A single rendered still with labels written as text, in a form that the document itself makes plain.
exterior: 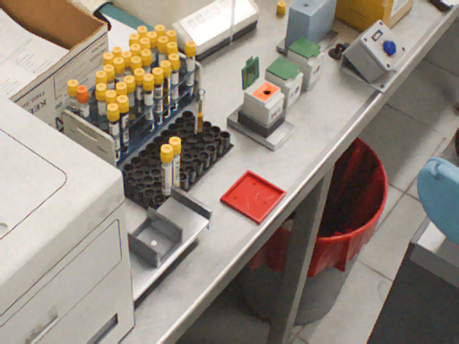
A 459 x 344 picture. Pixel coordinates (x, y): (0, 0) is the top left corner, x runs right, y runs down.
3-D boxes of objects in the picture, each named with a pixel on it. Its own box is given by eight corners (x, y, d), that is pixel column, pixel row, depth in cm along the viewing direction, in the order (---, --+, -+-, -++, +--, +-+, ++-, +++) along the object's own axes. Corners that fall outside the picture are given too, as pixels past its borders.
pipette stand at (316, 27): (310, 66, 127) (318, 20, 120) (275, 49, 130) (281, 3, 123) (338, 37, 133) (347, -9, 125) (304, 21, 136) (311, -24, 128)
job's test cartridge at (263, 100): (265, 135, 115) (270, 106, 110) (240, 121, 117) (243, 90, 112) (281, 121, 117) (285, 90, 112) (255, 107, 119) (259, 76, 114)
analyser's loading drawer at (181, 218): (109, 332, 92) (107, 311, 88) (70, 302, 94) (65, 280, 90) (212, 227, 103) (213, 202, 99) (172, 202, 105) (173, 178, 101)
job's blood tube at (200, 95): (199, 145, 115) (201, 96, 107) (192, 141, 115) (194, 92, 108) (204, 140, 115) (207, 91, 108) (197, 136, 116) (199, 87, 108)
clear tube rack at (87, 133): (115, 175, 111) (112, 141, 106) (64, 142, 115) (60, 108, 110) (201, 98, 122) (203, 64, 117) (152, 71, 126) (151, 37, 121)
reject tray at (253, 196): (259, 225, 105) (260, 221, 105) (220, 201, 108) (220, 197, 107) (286, 195, 109) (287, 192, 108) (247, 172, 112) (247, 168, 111)
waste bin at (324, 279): (301, 373, 184) (333, 275, 151) (185, 295, 199) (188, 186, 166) (376, 271, 204) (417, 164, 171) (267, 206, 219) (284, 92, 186)
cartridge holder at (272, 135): (273, 151, 114) (276, 135, 112) (226, 124, 118) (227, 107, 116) (294, 132, 117) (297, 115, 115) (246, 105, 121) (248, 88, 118)
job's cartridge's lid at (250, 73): (244, 65, 109) (240, 64, 109) (245, 91, 112) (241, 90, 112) (259, 52, 111) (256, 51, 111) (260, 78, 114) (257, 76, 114)
